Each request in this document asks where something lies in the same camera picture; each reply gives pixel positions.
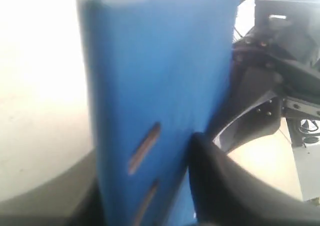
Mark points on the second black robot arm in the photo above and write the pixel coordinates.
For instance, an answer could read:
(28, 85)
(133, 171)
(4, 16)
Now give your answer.
(268, 69)

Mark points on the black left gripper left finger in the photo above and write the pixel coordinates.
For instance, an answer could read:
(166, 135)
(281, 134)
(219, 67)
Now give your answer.
(72, 198)

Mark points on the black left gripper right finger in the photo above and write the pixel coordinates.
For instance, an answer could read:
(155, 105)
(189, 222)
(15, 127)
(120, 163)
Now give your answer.
(223, 193)

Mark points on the blue ring binder notebook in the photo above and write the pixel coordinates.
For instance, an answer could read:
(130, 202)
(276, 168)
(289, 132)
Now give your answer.
(157, 71)

